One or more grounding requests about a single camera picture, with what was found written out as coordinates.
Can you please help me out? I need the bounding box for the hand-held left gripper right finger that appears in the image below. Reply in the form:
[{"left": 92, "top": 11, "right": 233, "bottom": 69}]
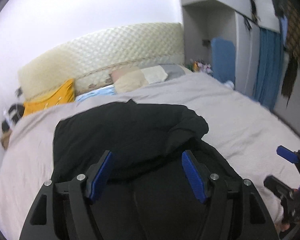
[{"left": 181, "top": 150, "right": 278, "bottom": 240}]

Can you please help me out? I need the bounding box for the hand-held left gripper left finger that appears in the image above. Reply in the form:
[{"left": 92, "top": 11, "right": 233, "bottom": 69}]
[{"left": 19, "top": 150, "right": 113, "bottom": 240}]

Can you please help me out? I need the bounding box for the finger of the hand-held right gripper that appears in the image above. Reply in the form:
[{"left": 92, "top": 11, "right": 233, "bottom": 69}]
[
  {"left": 263, "top": 176, "right": 294, "bottom": 202},
  {"left": 276, "top": 145, "right": 300, "bottom": 180}
]

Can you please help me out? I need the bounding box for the black garment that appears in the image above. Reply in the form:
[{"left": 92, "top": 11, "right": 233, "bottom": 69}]
[{"left": 52, "top": 99, "right": 243, "bottom": 240}]

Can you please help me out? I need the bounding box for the bed with grey sheet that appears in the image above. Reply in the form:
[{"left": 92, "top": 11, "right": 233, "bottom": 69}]
[{"left": 0, "top": 73, "right": 300, "bottom": 240}]

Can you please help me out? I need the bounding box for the light blue sheet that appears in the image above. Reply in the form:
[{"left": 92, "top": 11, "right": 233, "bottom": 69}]
[{"left": 75, "top": 84, "right": 118, "bottom": 103}]

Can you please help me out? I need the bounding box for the blue curtain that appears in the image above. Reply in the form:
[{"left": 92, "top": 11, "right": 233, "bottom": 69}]
[{"left": 252, "top": 27, "right": 284, "bottom": 111}]

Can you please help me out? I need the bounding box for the yellow pillow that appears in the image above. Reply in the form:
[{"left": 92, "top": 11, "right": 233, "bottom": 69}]
[{"left": 22, "top": 78, "right": 76, "bottom": 117}]

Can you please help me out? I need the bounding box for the black and white plush toy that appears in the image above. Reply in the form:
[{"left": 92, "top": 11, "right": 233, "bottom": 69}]
[{"left": 1, "top": 102, "right": 26, "bottom": 133}]

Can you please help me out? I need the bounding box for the beige patchwork pillow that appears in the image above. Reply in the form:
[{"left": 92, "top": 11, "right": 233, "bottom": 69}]
[{"left": 111, "top": 64, "right": 190, "bottom": 93}]

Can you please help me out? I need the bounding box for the flower bouquet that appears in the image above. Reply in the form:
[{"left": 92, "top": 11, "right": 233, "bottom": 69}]
[{"left": 191, "top": 58, "right": 213, "bottom": 76}]

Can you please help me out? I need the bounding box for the dark patterned hanging garment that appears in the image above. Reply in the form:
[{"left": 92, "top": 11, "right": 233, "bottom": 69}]
[{"left": 281, "top": 0, "right": 300, "bottom": 108}]

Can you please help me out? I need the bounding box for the blue padded board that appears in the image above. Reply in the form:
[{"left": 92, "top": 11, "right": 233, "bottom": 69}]
[{"left": 211, "top": 37, "right": 237, "bottom": 83}]

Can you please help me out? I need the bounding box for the cream quilted headboard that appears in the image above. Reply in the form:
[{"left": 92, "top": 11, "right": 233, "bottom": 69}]
[{"left": 17, "top": 22, "right": 185, "bottom": 98}]

